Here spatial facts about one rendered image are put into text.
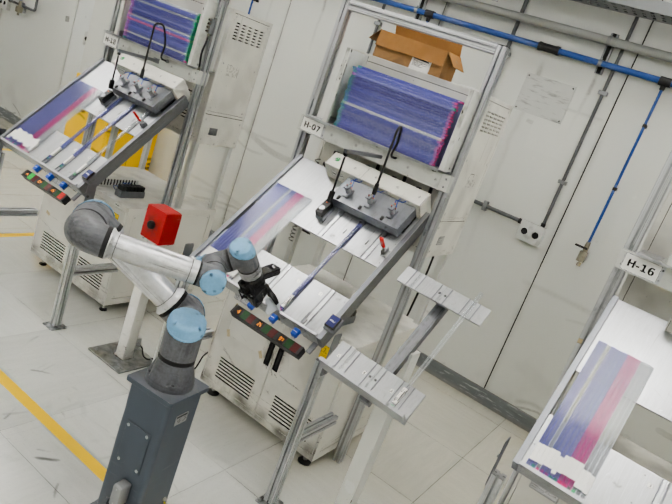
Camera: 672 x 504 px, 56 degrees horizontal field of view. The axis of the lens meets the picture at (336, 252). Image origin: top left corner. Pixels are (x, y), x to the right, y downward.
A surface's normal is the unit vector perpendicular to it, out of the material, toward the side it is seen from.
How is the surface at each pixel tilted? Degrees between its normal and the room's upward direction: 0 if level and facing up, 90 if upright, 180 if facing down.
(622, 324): 44
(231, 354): 90
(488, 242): 90
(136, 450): 90
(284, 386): 90
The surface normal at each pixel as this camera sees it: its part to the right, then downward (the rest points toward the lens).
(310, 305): -0.12, -0.63
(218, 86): 0.78, 0.42
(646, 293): -0.53, 0.05
